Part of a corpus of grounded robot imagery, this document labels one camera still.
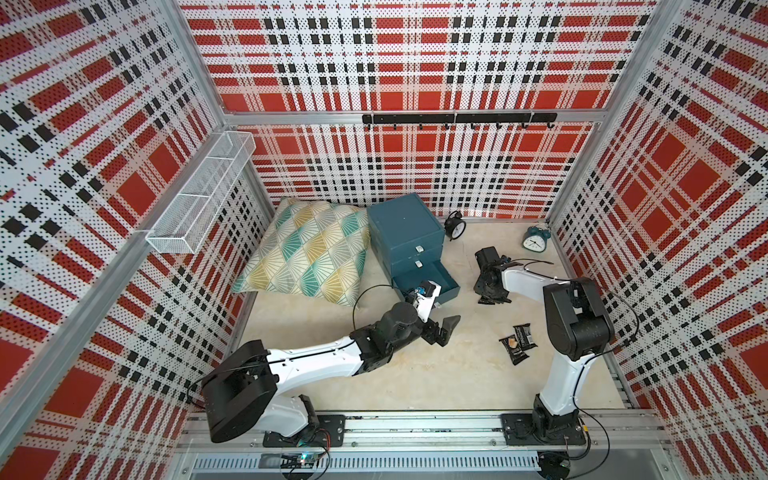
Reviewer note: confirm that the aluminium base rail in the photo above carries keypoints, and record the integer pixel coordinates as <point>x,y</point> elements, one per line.
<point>607,444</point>

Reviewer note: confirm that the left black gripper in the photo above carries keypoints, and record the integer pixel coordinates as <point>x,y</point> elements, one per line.
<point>443,333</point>

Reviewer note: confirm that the teal alarm clock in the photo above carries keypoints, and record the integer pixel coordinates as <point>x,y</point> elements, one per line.
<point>536,239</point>

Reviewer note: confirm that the black cookie packet right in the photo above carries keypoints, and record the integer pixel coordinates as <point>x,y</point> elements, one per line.
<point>524,336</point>

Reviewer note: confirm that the patterned green yellow pillow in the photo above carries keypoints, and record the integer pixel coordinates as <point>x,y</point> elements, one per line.
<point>316,249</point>

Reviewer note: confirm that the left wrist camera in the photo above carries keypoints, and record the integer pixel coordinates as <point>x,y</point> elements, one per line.
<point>425,296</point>

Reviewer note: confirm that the black cookie packet middle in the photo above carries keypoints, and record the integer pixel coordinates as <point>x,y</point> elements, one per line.
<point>514,349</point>

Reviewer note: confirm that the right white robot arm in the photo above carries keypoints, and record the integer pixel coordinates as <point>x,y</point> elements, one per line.
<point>578,328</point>

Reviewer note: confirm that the teal drawer cabinet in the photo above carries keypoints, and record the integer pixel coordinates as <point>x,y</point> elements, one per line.
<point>405,235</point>

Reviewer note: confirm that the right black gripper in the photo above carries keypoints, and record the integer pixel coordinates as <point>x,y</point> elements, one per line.
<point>499,298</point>

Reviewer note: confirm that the white wire mesh basket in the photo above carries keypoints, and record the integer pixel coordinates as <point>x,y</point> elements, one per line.
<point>185,223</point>

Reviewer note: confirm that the black wall hook rail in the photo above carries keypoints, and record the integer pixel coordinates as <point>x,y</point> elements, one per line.
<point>521,118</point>

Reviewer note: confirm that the black alarm clock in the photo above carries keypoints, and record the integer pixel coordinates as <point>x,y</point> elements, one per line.
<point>454,225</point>

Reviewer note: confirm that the green circuit board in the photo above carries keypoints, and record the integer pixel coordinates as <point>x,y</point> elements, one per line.
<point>300,462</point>

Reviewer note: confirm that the black cookie packet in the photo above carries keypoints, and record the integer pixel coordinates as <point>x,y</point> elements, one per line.
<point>524,336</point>
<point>514,349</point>

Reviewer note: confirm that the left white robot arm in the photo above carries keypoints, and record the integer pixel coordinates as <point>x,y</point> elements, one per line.
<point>247,390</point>

